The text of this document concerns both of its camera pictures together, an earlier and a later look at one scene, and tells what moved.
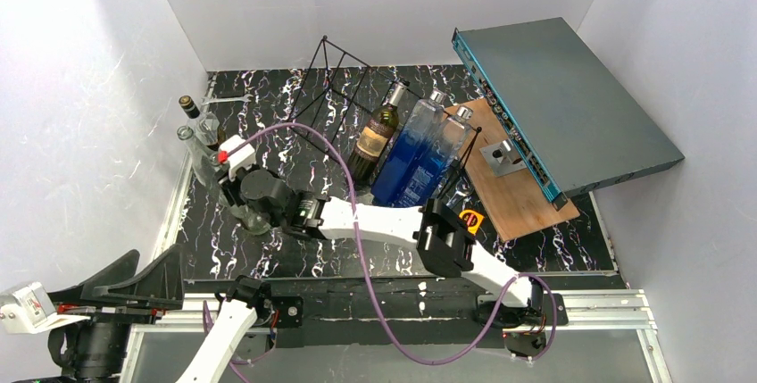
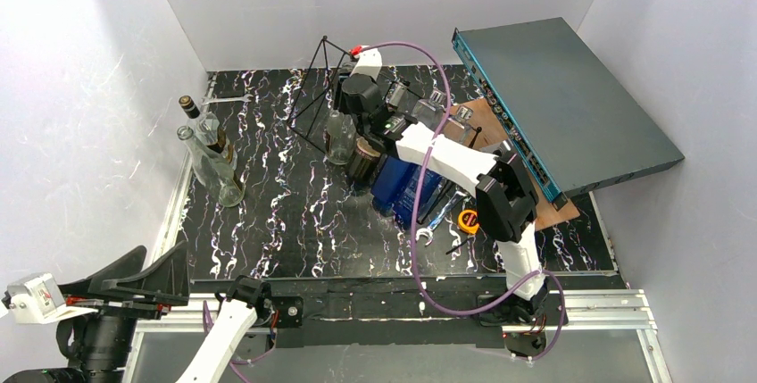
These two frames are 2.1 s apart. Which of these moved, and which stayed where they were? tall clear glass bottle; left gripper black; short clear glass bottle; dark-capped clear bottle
Moved: short clear glass bottle
Stayed: left gripper black; dark-capped clear bottle; tall clear glass bottle
